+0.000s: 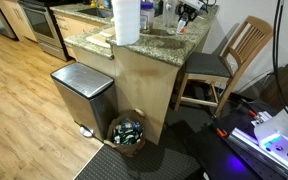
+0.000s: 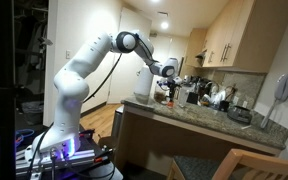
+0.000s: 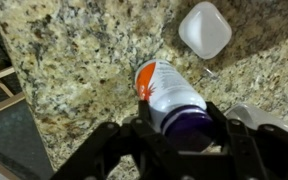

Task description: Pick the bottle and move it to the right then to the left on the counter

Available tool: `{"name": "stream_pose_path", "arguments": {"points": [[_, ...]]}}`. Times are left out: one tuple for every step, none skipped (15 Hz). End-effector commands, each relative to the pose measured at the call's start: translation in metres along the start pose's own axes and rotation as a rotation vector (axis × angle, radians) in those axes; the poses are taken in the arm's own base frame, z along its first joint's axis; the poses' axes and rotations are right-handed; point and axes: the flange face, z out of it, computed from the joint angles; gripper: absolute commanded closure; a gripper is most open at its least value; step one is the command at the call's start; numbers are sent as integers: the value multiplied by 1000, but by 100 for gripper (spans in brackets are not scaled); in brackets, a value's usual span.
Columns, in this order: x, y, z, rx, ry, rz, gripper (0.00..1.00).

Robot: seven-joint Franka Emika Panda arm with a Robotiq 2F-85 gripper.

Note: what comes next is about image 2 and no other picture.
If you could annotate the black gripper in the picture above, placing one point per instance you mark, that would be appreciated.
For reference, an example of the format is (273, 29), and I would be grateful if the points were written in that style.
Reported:
(172, 83)

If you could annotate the white crumpled bag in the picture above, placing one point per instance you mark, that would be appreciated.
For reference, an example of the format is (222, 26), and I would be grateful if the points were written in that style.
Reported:
(217, 96)

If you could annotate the grey wall phone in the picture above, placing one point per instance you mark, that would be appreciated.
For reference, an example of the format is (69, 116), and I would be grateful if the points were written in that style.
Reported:
(282, 90)

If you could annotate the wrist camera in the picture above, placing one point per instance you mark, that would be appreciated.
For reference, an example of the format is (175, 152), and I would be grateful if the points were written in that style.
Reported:
(161, 82)

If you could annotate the dark waste bin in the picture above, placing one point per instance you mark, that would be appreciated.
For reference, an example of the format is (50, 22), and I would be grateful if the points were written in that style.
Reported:
(32, 112)

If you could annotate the white door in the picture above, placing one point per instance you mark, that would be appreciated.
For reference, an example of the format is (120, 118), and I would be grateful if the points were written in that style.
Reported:
(127, 73)

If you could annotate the white wall outlet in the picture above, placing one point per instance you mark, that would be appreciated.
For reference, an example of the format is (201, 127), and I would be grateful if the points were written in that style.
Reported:
(236, 99)

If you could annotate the white wall light switch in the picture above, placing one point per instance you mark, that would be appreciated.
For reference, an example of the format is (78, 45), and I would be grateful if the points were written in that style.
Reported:
(68, 54)

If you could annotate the black vertical stand pole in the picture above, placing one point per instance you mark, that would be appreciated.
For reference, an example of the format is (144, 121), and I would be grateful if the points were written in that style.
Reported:
(4, 90)

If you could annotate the small black box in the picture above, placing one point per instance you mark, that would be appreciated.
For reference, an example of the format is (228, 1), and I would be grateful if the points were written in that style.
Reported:
(192, 98)

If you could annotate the wooden chair with dark cushion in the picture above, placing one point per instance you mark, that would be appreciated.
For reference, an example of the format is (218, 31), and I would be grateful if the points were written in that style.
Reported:
(244, 165)

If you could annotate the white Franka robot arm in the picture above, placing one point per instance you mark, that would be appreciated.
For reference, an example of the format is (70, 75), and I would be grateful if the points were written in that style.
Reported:
(70, 86)

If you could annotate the black coffee maker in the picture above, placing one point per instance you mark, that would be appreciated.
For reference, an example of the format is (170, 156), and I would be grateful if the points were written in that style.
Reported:
(202, 86)

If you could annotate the clear glass jar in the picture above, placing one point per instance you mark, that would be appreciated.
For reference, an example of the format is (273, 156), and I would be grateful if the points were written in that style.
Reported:
(183, 96)

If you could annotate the round ceiling light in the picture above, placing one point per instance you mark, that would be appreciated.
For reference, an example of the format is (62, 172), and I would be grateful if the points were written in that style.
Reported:
(164, 25)

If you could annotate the ceiling air vent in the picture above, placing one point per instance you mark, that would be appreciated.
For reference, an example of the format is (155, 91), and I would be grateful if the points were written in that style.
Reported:
(163, 13)

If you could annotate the clear jar with blue lid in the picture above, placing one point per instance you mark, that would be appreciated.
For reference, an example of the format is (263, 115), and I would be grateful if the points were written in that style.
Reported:
(159, 92)

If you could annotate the black mug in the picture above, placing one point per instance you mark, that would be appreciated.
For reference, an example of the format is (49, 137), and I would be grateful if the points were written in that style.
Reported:
(224, 105)

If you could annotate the granite kitchen counter island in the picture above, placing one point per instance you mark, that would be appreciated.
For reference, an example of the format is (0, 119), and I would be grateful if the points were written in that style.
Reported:
(170, 140)

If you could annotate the beige upper kitchen cabinets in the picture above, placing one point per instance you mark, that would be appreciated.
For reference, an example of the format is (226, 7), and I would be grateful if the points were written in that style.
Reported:
(237, 36)

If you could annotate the black toaster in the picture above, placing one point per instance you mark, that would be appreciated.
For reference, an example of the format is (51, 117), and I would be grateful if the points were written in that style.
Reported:
(240, 115)

